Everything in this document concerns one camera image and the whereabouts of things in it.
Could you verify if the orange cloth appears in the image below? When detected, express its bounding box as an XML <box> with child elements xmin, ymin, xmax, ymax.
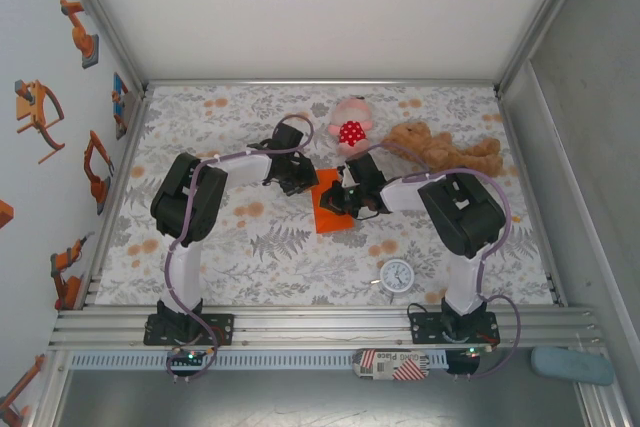
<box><xmin>309</xmin><ymin>168</ymin><xmax>359</xmax><ymax>235</ymax></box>

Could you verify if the pink plush doll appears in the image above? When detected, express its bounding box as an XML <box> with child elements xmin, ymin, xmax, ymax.
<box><xmin>328</xmin><ymin>95</ymin><xmax>376</xmax><ymax>158</ymax></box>

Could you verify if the small white clock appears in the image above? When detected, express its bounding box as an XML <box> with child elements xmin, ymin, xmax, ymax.
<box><xmin>370</xmin><ymin>257</ymin><xmax>415</xmax><ymax>305</ymax></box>

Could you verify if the brown teddy bear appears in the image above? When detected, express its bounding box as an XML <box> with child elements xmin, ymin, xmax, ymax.
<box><xmin>382</xmin><ymin>121</ymin><xmax>504</xmax><ymax>181</ymax></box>

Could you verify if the floral patterned tablecloth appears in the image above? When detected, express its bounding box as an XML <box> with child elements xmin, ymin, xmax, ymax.
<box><xmin>94</xmin><ymin>84</ymin><xmax>562</xmax><ymax>307</ymax></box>

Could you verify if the red white striped label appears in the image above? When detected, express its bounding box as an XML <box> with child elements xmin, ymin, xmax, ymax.
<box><xmin>352</xmin><ymin>348</ymin><xmax>432</xmax><ymax>383</ymax></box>

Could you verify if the blue and orange sticker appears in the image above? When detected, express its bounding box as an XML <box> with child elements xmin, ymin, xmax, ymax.
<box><xmin>111</xmin><ymin>71</ymin><xmax>133</xmax><ymax>141</ymax></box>

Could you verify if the orange gripper claw sticker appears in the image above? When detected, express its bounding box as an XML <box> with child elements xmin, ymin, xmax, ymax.
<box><xmin>13</xmin><ymin>79</ymin><xmax>67</xmax><ymax>165</ymax></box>

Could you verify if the blue sponge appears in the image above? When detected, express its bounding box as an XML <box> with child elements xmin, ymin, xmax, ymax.
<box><xmin>530</xmin><ymin>346</ymin><xmax>616</xmax><ymax>388</ymax></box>

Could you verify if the aluminium extrusion frame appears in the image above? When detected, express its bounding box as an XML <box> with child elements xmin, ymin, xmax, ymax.
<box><xmin>29</xmin><ymin>0</ymin><xmax>632</xmax><ymax>427</ymax></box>

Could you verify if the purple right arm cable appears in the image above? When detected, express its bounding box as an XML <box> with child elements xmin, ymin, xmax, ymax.
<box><xmin>363</xmin><ymin>141</ymin><xmax>523</xmax><ymax>381</ymax></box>

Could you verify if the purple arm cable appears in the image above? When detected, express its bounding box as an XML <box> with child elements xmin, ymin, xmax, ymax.
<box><xmin>164</xmin><ymin>114</ymin><xmax>316</xmax><ymax>384</ymax></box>
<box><xmin>363</xmin><ymin>141</ymin><xmax>523</xmax><ymax>381</ymax></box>

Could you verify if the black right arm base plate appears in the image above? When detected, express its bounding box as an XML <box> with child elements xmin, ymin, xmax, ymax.
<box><xmin>409</xmin><ymin>310</ymin><xmax>500</xmax><ymax>347</ymax></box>

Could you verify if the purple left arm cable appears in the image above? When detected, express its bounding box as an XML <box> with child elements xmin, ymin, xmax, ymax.
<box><xmin>164</xmin><ymin>114</ymin><xmax>316</xmax><ymax>384</ymax></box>

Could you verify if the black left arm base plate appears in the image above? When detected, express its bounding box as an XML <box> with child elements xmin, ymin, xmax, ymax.
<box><xmin>143</xmin><ymin>313</ymin><xmax>236</xmax><ymax>347</ymax></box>

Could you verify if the white slotted cable duct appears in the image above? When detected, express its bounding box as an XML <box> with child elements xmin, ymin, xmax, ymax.
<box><xmin>69</xmin><ymin>350</ymin><xmax>449</xmax><ymax>370</ymax></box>

